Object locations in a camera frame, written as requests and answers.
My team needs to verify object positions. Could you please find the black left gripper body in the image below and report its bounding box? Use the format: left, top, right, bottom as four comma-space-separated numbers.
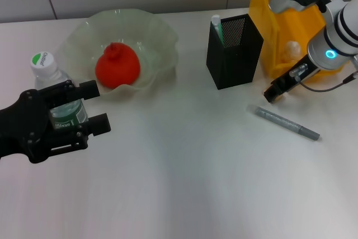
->
0, 89, 55, 164

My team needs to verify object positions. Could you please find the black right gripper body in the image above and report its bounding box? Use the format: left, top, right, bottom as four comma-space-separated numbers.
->
275, 56, 322, 92

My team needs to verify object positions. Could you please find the white paper ball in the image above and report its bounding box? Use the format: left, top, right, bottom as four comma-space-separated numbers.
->
281, 40, 304, 63

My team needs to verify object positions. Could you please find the grey marker pen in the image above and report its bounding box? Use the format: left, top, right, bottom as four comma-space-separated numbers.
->
246, 104, 321, 141

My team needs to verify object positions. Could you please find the red toy pomegranate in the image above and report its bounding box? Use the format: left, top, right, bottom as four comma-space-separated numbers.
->
95, 42, 140, 88

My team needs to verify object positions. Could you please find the clear green-label water bottle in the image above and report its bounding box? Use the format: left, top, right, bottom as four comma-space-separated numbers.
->
30, 51, 90, 130

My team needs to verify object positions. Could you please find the green pen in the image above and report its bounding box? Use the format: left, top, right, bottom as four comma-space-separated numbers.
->
211, 15, 224, 47

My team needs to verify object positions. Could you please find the black mesh pen holder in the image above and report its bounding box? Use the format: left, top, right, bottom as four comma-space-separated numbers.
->
206, 13, 265, 91

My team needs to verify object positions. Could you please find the green glass fruit bowl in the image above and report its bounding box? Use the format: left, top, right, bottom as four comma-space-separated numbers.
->
60, 8, 179, 97

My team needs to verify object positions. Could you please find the yellow plastic bin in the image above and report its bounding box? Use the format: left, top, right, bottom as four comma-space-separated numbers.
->
248, 0, 357, 85

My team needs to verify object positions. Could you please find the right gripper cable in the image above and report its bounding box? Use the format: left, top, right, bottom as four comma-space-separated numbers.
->
289, 55, 358, 93

